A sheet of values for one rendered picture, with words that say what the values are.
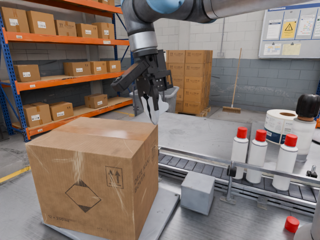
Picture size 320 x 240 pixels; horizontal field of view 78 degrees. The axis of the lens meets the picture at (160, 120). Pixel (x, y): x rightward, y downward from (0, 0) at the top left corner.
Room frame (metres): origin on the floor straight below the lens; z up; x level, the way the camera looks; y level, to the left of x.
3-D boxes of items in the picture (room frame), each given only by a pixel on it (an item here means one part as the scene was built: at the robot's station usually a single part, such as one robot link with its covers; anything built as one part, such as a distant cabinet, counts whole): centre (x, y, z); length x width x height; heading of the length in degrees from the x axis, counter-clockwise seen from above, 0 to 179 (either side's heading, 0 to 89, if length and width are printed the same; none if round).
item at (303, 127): (0.82, -0.64, 1.03); 0.09 x 0.09 x 0.30
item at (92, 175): (0.55, 0.18, 0.99); 0.30 x 0.24 x 0.27; 75
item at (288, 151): (0.60, -0.44, 0.98); 0.05 x 0.05 x 0.20
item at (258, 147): (0.64, -0.36, 0.98); 0.05 x 0.05 x 0.20
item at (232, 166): (0.61, -0.26, 0.91); 0.07 x 0.03 x 0.16; 154
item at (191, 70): (4.49, -0.50, 0.70); 1.20 x 0.82 x 1.39; 64
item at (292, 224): (0.47, -0.41, 0.85); 0.03 x 0.03 x 0.03
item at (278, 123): (1.03, -0.70, 0.95); 0.20 x 0.20 x 0.14
